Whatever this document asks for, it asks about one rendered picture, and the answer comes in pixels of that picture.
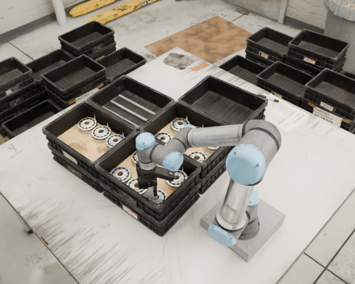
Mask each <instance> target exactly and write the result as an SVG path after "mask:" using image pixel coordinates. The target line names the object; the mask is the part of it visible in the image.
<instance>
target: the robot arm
mask: <svg viewBox="0 0 355 284"><path fill-rule="evenodd" d="M281 143H282V138H281V133H280V131H279V130H278V128H277V127H276V126H275V125H274V124H272V123H271V122H268V121H265V120H261V119H253V120H248V121H245V122H244V123H243V124H237V125H226V126H215V127H204V128H196V127H194V126H192V125H185V126H184V127H183V128H181V129H180V130H179V132H178V133H177V134H176V135H175V136H174V137H173V138H172V139H171V140H170V141H169V142H168V143H167V144H166V145H165V146H164V145H161V144H159V143H156V140H155V138H154V136H153V135H152V134H150V133H148V132H145V133H142V134H140V135H138V136H137V138H136V150H137V157H138V161H139V163H136V171H137V183H138V187H139V189H147V188H149V187H150V188H149V189H148V192H147V193H145V194H144V197H147V198H154V200H157V198H158V194H157V178H160V179H164V180H168V181H173V180H174V179H175V172H174V171H177V170H178V169H179V168H180V166H181V165H182V163H183V154H184V153H185V152H186V151H187V150H188V148H199V147H223V146H235V145H236V146H235V147H234V148H233V149H232V150H231V151H230V153H229V155H228V157H227V160H226V163H225V166H226V170H227V171H229V172H228V174H229V176H230V181H229V185H228V189H227V192H226V195H225V198H224V202H223V204H222V205H221V206H220V207H219V208H218V209H217V212H216V215H215V218H214V221H213V222H212V223H211V224H210V226H209V228H208V232H209V234H210V235H211V237H212V238H213V239H214V240H216V241H217V242H219V243H220V244H222V245H224V246H228V247H231V246H233V245H234V244H235V243H236V242H237V240H249V239H252V238H254V237H255V236H256V235H257V234H258V232H259V229H260V221H259V218H258V216H257V213H258V204H259V194H258V191H257V190H256V189H255V188H254V187H255V186H256V185H258V184H259V183H261V181H262V180H263V177H264V175H265V173H266V170H267V168H268V166H269V164H270V163H271V161H272V159H273V158H274V156H275V155H276V154H277V152H278V151H279V149H280V147H281ZM157 164H158V165H160V166H162V167H163V168H162V167H158V166H157Z"/></svg>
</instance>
